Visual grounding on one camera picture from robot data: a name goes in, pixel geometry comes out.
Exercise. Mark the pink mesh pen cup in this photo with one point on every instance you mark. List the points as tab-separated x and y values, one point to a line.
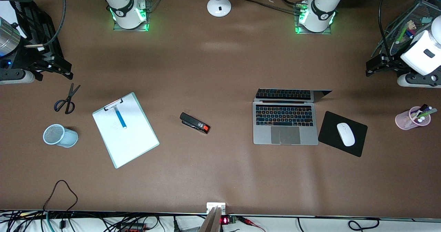
403	120

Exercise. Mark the white computer mouse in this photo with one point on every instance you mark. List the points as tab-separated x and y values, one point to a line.
345	134

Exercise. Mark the clear arm base plate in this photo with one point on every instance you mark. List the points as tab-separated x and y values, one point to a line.
120	29
311	33

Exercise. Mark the grey wedge post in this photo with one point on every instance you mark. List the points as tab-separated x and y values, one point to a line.
211	223

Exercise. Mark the silver laptop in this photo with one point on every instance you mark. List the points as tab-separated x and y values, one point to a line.
284	135

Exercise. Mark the blue capped whiteboard marker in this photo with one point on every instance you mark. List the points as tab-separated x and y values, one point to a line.
410	33

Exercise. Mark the blue marker white end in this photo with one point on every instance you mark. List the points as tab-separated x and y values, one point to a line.
120	118

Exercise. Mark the black stacked paper tray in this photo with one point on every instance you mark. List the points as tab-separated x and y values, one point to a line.
34	18

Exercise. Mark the mint clipboard with paper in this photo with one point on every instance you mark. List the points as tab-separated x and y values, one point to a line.
134	142

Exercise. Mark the white round stand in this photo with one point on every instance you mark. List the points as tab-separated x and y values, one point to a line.
219	7

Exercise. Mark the black mouse pad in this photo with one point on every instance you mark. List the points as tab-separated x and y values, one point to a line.
330	132

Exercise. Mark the black purple marker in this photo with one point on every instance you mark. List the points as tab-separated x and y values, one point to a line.
422	108

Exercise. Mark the light green marker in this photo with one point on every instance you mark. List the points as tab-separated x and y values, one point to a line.
429	113

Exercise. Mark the white mounting bracket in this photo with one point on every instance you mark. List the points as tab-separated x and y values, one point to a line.
211	205

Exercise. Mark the green pen in organizer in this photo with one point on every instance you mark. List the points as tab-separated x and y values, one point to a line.
401	35

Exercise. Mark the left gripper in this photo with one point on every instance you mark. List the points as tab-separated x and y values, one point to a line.
388	64

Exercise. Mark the black stapler orange tip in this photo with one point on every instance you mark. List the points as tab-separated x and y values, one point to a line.
193	122

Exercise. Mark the teal binder clip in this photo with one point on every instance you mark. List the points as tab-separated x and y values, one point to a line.
427	20

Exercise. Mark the red LED circuit board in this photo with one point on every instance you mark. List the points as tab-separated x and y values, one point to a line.
229	220

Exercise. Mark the white paper sheet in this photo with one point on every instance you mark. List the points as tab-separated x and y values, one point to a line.
7	10

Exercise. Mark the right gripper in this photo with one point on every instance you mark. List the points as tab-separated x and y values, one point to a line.
33	54

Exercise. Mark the blue mesh pen cup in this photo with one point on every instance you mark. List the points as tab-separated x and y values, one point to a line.
67	138

